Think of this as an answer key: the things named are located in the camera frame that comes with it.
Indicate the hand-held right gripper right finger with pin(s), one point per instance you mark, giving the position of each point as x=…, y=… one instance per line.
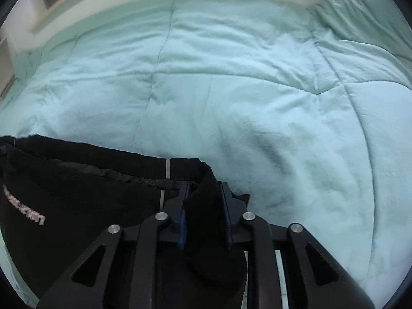
x=227, y=222

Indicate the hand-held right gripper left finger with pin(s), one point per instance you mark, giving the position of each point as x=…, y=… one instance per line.
x=182, y=228

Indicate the black hooded jacket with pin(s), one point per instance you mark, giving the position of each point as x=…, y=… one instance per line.
x=80, y=199

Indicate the mint green comforter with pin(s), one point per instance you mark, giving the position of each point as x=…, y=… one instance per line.
x=225, y=103

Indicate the mint green pillow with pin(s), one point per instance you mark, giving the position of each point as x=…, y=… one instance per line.
x=360, y=19

